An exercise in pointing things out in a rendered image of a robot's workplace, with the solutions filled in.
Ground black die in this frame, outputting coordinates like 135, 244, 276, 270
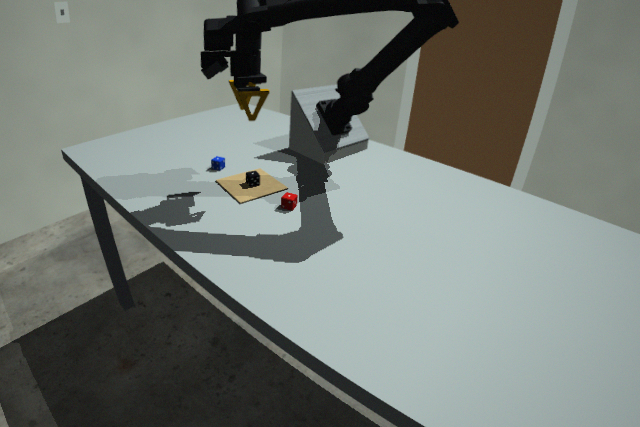
246, 171, 260, 187

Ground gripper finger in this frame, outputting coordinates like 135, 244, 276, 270
229, 80, 256, 110
237, 89, 269, 121

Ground red die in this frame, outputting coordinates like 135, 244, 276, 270
281, 192, 298, 211

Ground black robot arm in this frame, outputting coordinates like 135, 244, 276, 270
201, 0, 459, 135

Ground tan flat mat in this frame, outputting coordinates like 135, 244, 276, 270
216, 168, 288, 204

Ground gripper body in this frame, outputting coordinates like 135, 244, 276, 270
231, 50, 267, 92

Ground blue die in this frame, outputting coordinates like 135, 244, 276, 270
211, 156, 225, 171

